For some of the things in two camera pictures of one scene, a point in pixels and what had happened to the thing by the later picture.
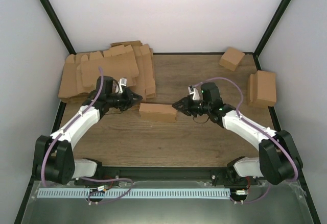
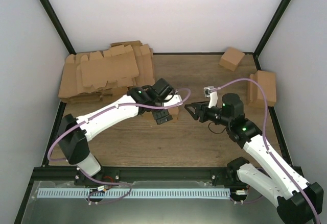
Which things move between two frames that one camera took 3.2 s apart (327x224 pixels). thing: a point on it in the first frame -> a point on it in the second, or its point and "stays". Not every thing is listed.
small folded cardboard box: x=231 y=58 stays
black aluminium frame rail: x=164 y=173 stays
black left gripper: x=130 y=101 -> x=157 y=116
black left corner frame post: x=53 y=15 stays
